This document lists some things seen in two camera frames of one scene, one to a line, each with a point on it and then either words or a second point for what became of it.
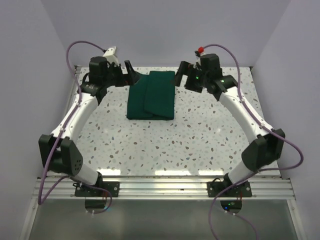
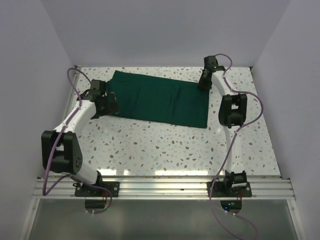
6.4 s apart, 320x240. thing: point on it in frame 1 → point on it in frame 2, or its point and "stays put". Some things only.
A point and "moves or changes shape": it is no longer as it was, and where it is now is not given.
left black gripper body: [115, 76] → [108, 108]
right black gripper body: [195, 80] → [204, 83]
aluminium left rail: [74, 89] stays put
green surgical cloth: [152, 97] moves or changes shape
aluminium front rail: [258, 189] stays put
